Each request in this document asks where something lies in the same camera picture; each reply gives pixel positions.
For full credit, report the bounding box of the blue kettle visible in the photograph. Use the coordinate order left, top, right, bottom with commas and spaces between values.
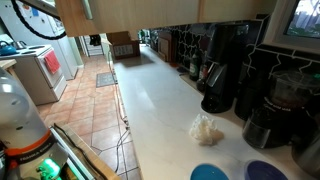
0, 40, 18, 57

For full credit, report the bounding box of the white kitchen stove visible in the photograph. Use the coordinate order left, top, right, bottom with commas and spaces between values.
0, 44, 68, 106

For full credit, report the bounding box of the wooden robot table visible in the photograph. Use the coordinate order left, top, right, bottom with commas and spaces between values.
59, 124, 122, 180

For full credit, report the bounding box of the thin black table cable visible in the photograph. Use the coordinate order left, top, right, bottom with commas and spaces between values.
53, 123, 108, 180

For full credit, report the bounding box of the metal bar cabinet handle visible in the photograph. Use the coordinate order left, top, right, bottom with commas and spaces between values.
81, 0, 95, 21

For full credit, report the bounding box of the wooden side counter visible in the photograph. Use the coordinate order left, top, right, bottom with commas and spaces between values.
0, 58, 18, 70

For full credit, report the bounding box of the light wood cabinet door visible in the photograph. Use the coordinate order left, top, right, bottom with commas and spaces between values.
54, 0, 202, 40

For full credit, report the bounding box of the black canister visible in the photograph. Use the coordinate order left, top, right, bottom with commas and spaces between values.
234, 63, 268, 121

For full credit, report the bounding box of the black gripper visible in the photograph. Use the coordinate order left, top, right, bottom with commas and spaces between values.
88, 34, 102, 47

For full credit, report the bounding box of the dark blue bowl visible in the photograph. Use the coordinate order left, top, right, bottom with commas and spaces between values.
243, 159, 290, 180

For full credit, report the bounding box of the window with white frame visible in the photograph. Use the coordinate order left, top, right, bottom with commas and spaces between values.
263, 0, 320, 55

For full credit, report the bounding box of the green glass bottle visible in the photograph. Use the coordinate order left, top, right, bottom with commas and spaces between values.
188, 49, 201, 82

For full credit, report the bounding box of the open cardboard box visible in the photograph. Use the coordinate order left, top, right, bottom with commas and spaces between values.
105, 31, 142, 61

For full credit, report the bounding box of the black coffee machine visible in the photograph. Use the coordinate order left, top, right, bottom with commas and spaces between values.
200, 23, 250, 114

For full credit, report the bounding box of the grey patterned floor mat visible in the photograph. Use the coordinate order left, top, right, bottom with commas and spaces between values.
95, 71, 118, 88

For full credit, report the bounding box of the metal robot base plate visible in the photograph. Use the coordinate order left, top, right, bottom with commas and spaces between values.
49, 128, 96, 180

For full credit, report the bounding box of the large brown cutting board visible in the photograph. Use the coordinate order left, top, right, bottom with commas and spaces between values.
157, 30, 178, 64

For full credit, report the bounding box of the light wood wall cabinet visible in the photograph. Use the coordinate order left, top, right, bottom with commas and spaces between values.
199, 0, 278, 24

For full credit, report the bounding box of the metal canister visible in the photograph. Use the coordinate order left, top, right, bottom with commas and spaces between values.
291, 126, 320, 180

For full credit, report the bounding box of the steel pot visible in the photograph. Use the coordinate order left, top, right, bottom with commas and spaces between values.
12, 40, 28, 50

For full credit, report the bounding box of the thin floor cable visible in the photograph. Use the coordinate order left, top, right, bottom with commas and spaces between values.
114, 125, 132, 174

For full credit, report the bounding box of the red hand towel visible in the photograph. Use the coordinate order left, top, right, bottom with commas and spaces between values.
43, 49, 62, 75

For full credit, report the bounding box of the white crumpled cloth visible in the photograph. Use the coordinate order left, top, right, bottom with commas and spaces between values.
188, 113, 225, 146

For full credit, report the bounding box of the dark bottle red label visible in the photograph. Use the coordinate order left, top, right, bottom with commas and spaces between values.
196, 63, 210, 93

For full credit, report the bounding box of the black food processor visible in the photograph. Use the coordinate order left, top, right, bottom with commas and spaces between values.
242, 69, 320, 150

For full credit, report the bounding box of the white refrigerator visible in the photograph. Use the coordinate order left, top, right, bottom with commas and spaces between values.
0, 0, 80, 81

